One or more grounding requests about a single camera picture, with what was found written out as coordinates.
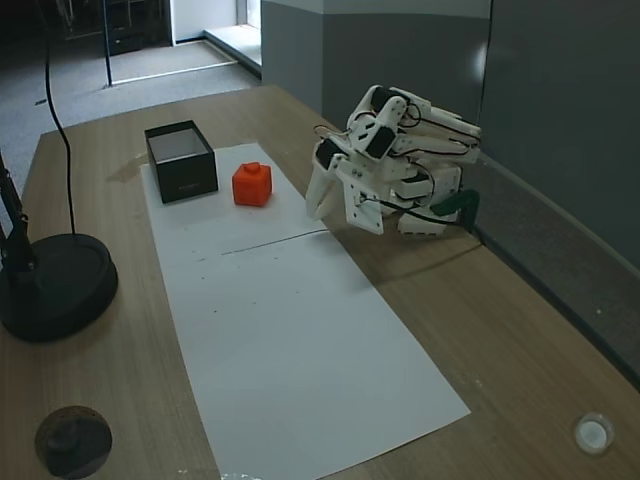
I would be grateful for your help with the orange cube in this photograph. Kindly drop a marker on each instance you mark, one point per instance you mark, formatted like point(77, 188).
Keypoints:
point(252, 185)

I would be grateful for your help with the black open box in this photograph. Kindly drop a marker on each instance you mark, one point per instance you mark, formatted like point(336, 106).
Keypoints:
point(187, 175)

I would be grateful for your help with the white paper sheet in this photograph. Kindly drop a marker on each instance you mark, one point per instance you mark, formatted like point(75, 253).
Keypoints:
point(300, 350)
point(250, 225)

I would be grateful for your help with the green table clamp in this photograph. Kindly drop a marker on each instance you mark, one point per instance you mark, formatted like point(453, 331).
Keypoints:
point(455, 202)

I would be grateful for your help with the grey desk partition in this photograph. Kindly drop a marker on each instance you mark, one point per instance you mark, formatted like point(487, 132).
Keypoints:
point(550, 125)

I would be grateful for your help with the black floor pole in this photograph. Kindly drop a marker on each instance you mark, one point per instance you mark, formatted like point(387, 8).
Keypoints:
point(107, 45)

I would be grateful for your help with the black round lamp base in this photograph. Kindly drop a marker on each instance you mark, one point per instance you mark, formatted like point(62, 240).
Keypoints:
point(60, 290)

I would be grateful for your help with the white round cap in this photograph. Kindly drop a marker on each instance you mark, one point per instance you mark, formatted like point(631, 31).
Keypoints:
point(593, 433)

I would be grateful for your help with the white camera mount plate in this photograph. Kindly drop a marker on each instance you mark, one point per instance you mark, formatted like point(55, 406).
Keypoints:
point(367, 217)

